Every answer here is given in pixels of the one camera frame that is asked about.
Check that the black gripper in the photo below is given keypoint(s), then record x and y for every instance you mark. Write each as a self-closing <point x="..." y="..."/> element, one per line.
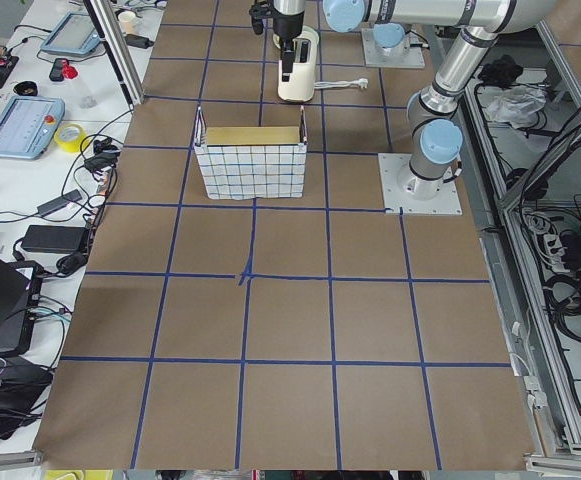
<point x="288" y="27"/>

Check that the white toaster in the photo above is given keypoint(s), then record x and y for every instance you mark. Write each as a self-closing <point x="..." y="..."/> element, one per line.
<point x="300" y="87"/>

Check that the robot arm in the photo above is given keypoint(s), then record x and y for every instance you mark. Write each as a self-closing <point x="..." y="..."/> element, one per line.
<point x="392" y="42"/>
<point x="436" y="139"/>

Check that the paper cup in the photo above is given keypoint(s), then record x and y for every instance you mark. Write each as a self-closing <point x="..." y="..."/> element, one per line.
<point x="129" y="22"/>

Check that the blue teach pendant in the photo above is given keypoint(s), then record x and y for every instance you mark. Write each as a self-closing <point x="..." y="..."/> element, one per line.
<point x="27" y="126"/>
<point x="75" y="35"/>

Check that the spray bottle red cap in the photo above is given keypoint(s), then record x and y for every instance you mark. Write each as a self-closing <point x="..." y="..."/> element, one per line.
<point x="81" y="92"/>

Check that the yellow tape roll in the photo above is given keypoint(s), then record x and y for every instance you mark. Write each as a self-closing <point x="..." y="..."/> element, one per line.
<point x="69" y="137"/>

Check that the black power adapter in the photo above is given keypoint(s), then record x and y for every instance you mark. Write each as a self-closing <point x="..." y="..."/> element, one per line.
<point x="53" y="239"/>

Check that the black laptop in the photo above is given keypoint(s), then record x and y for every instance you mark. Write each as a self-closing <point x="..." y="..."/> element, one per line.
<point x="20" y="282"/>

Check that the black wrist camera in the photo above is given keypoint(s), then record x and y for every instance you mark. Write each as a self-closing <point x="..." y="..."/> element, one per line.
<point x="259" y="11"/>

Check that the wire basket with wooden shelf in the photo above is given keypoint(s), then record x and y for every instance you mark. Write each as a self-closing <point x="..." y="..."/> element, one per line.
<point x="243" y="163"/>

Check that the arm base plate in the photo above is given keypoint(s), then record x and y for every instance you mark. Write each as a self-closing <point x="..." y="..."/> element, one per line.
<point x="406" y="194"/>
<point x="412" y="61"/>

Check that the aluminium frame post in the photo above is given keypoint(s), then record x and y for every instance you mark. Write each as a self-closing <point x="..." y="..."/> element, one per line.
<point x="110" y="33"/>

